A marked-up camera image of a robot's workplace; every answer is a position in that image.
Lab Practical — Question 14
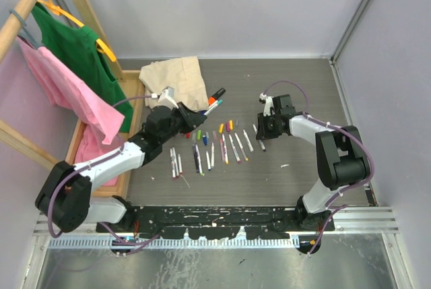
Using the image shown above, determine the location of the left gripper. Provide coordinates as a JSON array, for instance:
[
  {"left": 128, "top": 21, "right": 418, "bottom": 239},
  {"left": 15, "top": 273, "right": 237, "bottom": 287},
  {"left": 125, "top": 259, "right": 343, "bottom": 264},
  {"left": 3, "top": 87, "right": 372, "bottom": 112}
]
[{"left": 159, "top": 102, "right": 205, "bottom": 145}]

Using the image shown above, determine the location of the dark blue cap marker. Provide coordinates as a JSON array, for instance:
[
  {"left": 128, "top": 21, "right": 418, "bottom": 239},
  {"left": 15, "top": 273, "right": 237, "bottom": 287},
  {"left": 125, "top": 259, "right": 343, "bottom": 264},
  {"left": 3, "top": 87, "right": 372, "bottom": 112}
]
[{"left": 252, "top": 123, "right": 266, "bottom": 152}]

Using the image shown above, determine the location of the grey cap white marker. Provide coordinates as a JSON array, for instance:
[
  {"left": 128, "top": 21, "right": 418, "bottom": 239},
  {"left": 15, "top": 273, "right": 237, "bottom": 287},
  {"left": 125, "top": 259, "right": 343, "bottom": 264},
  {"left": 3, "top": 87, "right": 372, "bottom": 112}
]
[{"left": 242, "top": 129, "right": 254, "bottom": 153}]

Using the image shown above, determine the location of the teal cap white marker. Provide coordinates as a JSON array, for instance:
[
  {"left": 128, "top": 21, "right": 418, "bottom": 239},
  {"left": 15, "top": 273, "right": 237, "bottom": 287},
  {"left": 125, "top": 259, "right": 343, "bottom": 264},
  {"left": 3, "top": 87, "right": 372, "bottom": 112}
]
[{"left": 203, "top": 99, "right": 223, "bottom": 116}]

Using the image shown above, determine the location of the dark purple clear pen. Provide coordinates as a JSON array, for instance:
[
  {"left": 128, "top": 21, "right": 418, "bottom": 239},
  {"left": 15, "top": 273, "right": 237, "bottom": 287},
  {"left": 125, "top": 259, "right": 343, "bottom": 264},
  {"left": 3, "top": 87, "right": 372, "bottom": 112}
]
[{"left": 192, "top": 144, "right": 199, "bottom": 173}]

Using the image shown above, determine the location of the yellow end rainbow pen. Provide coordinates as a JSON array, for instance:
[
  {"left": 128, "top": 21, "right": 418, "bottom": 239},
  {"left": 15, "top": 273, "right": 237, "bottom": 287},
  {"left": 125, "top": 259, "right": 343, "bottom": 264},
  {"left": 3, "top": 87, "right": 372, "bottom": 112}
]
[{"left": 222, "top": 134, "right": 229, "bottom": 164}]

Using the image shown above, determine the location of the lilac pen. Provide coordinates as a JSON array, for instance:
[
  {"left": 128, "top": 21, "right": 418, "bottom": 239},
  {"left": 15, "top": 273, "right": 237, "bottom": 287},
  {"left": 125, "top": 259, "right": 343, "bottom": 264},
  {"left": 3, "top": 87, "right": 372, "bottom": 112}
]
[{"left": 220, "top": 138, "right": 226, "bottom": 163}]

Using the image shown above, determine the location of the grey end white marker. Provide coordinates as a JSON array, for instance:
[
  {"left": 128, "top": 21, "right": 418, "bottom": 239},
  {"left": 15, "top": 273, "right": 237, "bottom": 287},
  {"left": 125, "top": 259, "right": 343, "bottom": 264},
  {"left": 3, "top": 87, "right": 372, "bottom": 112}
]
[{"left": 210, "top": 142, "right": 215, "bottom": 169}]

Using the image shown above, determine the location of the blue end white marker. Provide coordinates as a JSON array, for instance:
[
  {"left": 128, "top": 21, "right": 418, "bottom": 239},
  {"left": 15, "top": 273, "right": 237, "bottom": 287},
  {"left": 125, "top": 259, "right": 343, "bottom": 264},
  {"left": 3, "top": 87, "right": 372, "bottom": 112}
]
[{"left": 205, "top": 151, "right": 212, "bottom": 171}]

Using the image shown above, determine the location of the red cap white pen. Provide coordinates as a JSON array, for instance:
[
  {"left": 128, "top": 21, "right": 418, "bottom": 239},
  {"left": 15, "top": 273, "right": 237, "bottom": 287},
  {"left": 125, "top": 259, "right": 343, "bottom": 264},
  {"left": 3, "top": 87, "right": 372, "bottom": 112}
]
[{"left": 177, "top": 154, "right": 183, "bottom": 175}]

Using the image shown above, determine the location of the green cap rainbow pen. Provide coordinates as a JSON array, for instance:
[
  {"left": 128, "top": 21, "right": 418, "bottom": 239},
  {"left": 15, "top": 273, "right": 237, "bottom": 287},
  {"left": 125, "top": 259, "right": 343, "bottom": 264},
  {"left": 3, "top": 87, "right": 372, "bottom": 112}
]
[{"left": 195, "top": 144, "right": 204, "bottom": 176}]

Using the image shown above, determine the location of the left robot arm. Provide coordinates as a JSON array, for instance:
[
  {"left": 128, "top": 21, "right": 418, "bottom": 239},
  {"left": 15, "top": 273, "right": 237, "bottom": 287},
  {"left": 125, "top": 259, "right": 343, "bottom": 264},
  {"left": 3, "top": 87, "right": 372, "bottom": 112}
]
[{"left": 35, "top": 103, "right": 207, "bottom": 238}]

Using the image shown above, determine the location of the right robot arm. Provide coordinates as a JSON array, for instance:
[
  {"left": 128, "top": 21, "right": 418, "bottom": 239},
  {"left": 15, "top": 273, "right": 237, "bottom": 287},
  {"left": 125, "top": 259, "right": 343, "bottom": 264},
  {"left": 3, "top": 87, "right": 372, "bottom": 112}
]
[{"left": 256, "top": 93, "right": 372, "bottom": 231}]

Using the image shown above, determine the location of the orange black highlighter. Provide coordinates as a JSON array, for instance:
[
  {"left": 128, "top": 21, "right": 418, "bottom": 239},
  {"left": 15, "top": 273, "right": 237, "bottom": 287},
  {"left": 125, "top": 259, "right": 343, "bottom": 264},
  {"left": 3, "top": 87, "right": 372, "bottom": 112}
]
[{"left": 208, "top": 88, "right": 226, "bottom": 105}]

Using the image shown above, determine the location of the beige folded cloth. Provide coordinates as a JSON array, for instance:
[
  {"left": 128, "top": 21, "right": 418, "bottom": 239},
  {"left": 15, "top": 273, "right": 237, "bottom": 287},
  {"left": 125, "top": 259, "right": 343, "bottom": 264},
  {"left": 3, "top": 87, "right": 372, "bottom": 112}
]
[{"left": 139, "top": 57, "right": 209, "bottom": 112}]

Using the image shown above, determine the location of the pink shirt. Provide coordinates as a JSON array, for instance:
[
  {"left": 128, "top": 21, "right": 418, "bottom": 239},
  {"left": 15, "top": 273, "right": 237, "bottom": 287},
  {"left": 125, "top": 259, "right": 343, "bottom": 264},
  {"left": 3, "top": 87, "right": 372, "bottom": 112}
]
[{"left": 15, "top": 36, "right": 125, "bottom": 187}]

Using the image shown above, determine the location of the green shirt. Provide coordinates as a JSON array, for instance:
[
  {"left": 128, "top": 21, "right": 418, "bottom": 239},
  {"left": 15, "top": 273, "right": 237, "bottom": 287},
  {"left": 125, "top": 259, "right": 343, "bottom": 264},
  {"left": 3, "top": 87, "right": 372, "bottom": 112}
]
[{"left": 30, "top": 1, "right": 135, "bottom": 133}]

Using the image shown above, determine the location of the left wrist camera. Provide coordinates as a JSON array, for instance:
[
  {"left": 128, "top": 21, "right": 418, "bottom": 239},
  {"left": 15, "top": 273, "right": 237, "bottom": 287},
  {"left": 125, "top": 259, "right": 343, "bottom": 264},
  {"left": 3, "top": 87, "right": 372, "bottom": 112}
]
[{"left": 151, "top": 86, "right": 178, "bottom": 110}]

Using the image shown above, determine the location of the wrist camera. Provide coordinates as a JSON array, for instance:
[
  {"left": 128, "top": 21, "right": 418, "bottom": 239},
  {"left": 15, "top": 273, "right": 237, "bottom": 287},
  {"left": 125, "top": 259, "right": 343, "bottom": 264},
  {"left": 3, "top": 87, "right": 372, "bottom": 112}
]
[
  {"left": 259, "top": 93, "right": 275, "bottom": 117},
  {"left": 151, "top": 86, "right": 178, "bottom": 110}
]

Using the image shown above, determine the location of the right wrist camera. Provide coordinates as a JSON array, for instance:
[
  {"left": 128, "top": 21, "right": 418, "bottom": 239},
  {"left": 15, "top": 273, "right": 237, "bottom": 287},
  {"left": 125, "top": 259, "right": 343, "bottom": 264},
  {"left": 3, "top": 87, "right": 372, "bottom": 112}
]
[{"left": 259, "top": 93, "right": 275, "bottom": 117}]

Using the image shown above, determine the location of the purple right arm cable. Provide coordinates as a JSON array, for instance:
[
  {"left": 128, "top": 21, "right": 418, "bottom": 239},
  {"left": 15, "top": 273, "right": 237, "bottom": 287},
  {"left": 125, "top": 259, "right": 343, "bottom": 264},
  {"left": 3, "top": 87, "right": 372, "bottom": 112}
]
[{"left": 262, "top": 81, "right": 376, "bottom": 256}]

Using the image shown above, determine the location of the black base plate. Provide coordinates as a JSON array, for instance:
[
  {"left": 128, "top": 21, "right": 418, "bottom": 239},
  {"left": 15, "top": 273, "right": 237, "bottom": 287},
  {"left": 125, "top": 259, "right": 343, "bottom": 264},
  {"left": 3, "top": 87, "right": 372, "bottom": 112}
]
[{"left": 106, "top": 206, "right": 330, "bottom": 240}]

